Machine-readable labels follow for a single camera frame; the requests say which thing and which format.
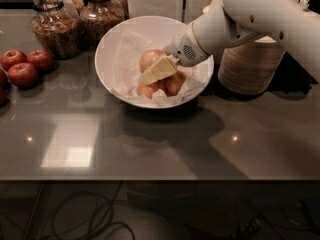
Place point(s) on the white ceramic bowl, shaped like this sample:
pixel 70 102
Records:
pixel 159 30

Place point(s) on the rear stack paper bowls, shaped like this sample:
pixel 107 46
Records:
pixel 218 54

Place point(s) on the white paper liner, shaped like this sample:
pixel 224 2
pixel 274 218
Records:
pixel 127 75

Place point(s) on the glass jar with granola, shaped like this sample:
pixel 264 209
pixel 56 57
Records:
pixel 55 30

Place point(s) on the red apple at edge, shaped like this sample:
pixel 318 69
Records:
pixel 3 78

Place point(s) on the stack paper bowls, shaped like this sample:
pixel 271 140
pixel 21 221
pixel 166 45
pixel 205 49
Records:
pixel 248 69
pixel 218 54

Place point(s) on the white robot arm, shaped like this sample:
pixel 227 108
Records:
pixel 236 22

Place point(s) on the red apple front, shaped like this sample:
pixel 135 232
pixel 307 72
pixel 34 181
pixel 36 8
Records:
pixel 23 75

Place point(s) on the front stack paper bowls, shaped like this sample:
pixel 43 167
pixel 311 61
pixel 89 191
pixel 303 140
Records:
pixel 248 69

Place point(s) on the red apple top left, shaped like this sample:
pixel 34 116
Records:
pixel 11 58

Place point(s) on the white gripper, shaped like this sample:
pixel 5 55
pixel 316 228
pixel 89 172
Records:
pixel 185 49

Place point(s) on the red apple top right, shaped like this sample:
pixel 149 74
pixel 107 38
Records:
pixel 41 59

